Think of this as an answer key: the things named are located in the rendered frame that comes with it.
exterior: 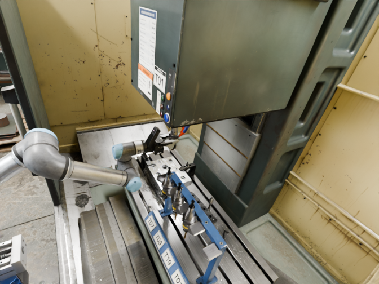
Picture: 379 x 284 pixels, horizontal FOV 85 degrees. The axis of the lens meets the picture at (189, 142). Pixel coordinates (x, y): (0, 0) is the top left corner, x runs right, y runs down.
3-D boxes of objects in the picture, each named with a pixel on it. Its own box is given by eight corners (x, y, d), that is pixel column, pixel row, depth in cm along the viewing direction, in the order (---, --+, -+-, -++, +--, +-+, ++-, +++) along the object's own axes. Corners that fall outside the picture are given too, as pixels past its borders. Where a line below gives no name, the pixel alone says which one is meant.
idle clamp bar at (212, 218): (209, 229, 123) (211, 223, 120) (185, 199, 139) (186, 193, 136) (215, 225, 126) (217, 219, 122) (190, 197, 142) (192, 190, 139)
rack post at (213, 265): (201, 292, 95) (214, 259, 79) (195, 280, 99) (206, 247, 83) (217, 280, 100) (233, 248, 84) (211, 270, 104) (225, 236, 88)
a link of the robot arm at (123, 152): (111, 155, 110) (110, 141, 105) (132, 150, 115) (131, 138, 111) (115, 164, 105) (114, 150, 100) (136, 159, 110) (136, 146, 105)
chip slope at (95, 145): (93, 203, 160) (89, 178, 145) (80, 153, 205) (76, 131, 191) (190, 173, 203) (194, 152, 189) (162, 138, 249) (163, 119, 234)
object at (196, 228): (192, 238, 84) (192, 236, 84) (185, 227, 88) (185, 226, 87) (205, 231, 88) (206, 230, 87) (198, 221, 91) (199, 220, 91)
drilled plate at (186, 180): (161, 195, 135) (161, 190, 132) (145, 167, 154) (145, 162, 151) (190, 185, 146) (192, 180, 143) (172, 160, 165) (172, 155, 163)
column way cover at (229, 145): (233, 195, 149) (256, 136, 121) (198, 157, 181) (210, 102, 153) (238, 193, 151) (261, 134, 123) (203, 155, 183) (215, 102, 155)
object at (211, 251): (206, 262, 77) (207, 261, 76) (199, 250, 80) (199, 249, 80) (221, 254, 80) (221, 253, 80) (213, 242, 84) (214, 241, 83)
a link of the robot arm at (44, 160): (28, 158, 68) (148, 180, 102) (29, 140, 75) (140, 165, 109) (15, 185, 70) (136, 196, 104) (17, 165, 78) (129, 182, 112)
